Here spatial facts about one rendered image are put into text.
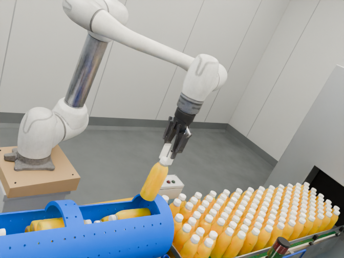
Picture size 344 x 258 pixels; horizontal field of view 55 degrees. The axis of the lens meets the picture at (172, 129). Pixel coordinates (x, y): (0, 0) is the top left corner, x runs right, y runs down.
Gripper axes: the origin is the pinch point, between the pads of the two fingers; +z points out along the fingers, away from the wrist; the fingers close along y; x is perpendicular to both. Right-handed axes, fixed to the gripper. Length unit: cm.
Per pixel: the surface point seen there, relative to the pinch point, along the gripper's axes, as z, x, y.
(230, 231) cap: 39, 50, 12
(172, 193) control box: 44, 38, -24
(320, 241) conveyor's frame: 61, 151, 22
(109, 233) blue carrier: 27.8, -21.3, 10.2
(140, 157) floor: 151, 156, -206
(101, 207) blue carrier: 37.7, -12.1, -13.1
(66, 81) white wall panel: 89, 65, -276
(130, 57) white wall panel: 46, 141, -282
